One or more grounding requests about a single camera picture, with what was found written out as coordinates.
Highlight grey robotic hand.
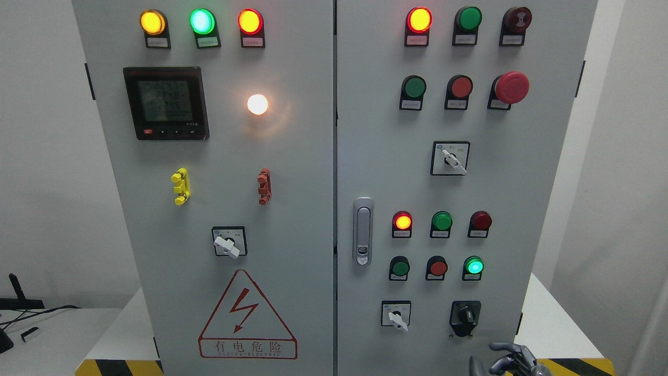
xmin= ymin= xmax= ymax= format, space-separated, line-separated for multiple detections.
xmin=469 ymin=342 xmax=553 ymax=375

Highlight black knob switch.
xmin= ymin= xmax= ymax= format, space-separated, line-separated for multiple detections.
xmin=449 ymin=300 xmax=482 ymax=337

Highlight green push button lower right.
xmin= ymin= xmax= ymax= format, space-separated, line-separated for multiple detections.
xmin=461 ymin=255 xmax=484 ymax=281

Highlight green push button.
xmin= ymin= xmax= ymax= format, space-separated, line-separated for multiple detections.
xmin=461 ymin=255 xmax=484 ymax=281
xmin=388 ymin=255 xmax=410 ymax=281
xmin=399 ymin=75 xmax=426 ymax=110

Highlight red push button lower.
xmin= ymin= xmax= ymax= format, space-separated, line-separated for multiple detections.
xmin=425 ymin=255 xmax=448 ymax=281

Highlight red push button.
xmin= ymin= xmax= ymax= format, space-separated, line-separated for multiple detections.
xmin=444 ymin=75 xmax=473 ymax=110
xmin=425 ymin=255 xmax=448 ymax=281

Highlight red indicator middle right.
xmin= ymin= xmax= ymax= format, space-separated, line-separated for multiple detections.
xmin=468 ymin=211 xmax=493 ymax=238

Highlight green push button lower left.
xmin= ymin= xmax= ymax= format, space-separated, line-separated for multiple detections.
xmin=388 ymin=255 xmax=410 ymax=281

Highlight green indicator middle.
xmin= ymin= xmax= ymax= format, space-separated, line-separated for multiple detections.
xmin=430 ymin=211 xmax=453 ymax=239

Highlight red lit indicator middle left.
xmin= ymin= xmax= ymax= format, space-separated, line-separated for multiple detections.
xmin=391 ymin=211 xmax=412 ymax=238

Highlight red lit indicator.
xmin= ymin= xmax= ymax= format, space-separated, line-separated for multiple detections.
xmin=404 ymin=6 xmax=433 ymax=47
xmin=391 ymin=211 xmax=412 ymax=238

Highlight red push button upper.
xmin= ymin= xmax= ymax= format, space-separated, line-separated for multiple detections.
xmin=444 ymin=75 xmax=473 ymax=110

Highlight red emergency stop button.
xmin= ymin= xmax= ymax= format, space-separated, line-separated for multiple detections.
xmin=487 ymin=71 xmax=530 ymax=110

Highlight grey electrical cabinet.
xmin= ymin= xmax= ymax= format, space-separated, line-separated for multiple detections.
xmin=73 ymin=1 xmax=598 ymax=375

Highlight red danger warning sticker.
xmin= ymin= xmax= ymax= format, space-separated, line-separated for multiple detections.
xmin=198 ymin=269 xmax=298 ymax=360

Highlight green push button upper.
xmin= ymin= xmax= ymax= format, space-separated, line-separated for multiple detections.
xmin=399 ymin=75 xmax=426 ymax=110

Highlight red terminal connector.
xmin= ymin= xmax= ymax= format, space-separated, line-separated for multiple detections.
xmin=257 ymin=168 xmax=272 ymax=205

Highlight dark red buzzer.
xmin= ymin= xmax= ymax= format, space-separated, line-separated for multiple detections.
xmin=499 ymin=6 xmax=532 ymax=46

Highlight green indicator right top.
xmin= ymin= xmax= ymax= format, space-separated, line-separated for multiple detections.
xmin=452 ymin=6 xmax=482 ymax=46

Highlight red lit indicator right top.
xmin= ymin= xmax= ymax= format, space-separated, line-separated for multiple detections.
xmin=404 ymin=6 xmax=433 ymax=47

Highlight white glowing indicator light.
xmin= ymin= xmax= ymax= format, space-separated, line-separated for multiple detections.
xmin=246 ymin=93 xmax=269 ymax=116

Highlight yellow terminal connector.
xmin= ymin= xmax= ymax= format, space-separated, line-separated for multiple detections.
xmin=170 ymin=168 xmax=190 ymax=206

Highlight red lit indicator left door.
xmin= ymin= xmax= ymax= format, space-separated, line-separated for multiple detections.
xmin=237 ymin=8 xmax=266 ymax=48

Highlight black digital power meter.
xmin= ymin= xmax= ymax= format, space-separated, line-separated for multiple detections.
xmin=123 ymin=66 xmax=209 ymax=140

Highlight green lit indicator light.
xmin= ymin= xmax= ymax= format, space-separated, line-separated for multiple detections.
xmin=189 ymin=8 xmax=220 ymax=49

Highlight small white black device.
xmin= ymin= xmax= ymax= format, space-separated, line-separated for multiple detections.
xmin=20 ymin=326 xmax=40 ymax=343

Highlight yellow indicator light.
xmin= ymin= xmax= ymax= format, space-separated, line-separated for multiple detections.
xmin=140 ymin=9 xmax=170 ymax=49

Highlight black monitor stand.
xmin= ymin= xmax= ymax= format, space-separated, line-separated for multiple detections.
xmin=1 ymin=273 xmax=45 ymax=353

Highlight white selector switch lower right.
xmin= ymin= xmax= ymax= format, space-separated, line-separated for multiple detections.
xmin=381 ymin=300 xmax=411 ymax=333

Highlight white selector switch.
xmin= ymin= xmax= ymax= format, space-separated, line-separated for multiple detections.
xmin=381 ymin=300 xmax=411 ymax=333
xmin=430 ymin=141 xmax=470 ymax=176

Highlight white selector switch upper right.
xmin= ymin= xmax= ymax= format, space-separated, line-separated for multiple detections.
xmin=430 ymin=141 xmax=470 ymax=176

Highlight silver door handle lock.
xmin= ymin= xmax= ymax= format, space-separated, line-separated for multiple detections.
xmin=353 ymin=197 xmax=374 ymax=266

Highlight white selector switch left door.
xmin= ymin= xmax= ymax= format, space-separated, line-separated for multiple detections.
xmin=211 ymin=226 xmax=248 ymax=259

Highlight black cable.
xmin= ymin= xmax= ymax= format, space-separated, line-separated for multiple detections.
xmin=0 ymin=305 xmax=82 ymax=328

